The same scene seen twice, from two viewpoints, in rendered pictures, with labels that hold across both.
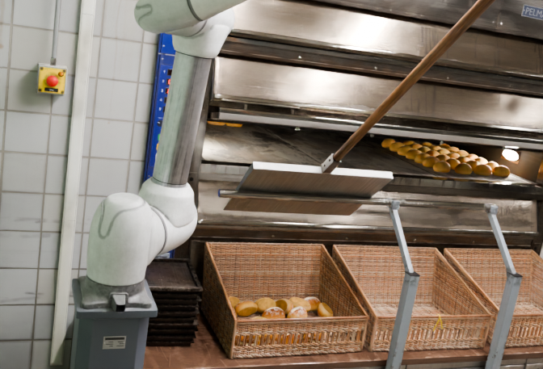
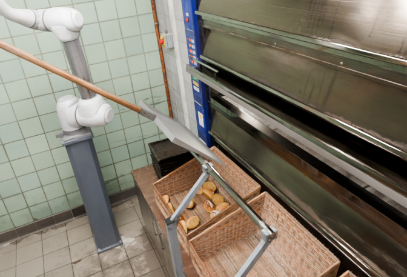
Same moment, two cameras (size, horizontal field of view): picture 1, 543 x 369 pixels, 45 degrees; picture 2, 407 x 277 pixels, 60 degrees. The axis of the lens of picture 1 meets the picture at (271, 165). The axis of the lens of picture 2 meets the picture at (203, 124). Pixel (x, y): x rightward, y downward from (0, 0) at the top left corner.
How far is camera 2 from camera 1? 312 cm
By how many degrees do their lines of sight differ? 84
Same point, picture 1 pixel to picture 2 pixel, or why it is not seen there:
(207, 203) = (215, 123)
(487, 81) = (399, 76)
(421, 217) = (329, 218)
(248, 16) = (208, 1)
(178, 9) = not seen: hidden behind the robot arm
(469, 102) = (377, 103)
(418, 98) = (313, 83)
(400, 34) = (289, 6)
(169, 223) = (78, 113)
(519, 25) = not seen: outside the picture
